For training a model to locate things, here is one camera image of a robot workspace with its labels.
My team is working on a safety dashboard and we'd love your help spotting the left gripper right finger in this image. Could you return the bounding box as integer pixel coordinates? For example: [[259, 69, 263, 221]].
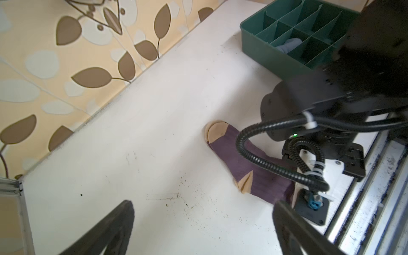
[[273, 201, 344, 255]]

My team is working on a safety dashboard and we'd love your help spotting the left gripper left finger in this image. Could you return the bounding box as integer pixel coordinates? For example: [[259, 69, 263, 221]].
[[61, 200, 135, 255]]

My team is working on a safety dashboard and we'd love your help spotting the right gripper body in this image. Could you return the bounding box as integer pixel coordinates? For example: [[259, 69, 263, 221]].
[[300, 132, 366, 182]]

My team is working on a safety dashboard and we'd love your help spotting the purple sock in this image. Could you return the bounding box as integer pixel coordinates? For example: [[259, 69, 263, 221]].
[[204, 120, 295, 205]]

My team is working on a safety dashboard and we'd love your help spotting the green divided plastic tray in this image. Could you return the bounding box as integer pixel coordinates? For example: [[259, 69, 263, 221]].
[[240, 0, 360, 80]]

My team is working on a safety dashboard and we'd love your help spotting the blue orange striped sock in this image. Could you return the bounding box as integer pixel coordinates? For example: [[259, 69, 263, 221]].
[[276, 38, 303, 54]]

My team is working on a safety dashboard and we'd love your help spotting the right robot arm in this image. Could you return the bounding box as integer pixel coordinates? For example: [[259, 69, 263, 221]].
[[235, 1, 408, 192]]

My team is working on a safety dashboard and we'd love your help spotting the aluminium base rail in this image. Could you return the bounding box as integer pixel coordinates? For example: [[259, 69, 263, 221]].
[[325, 131, 408, 255]]

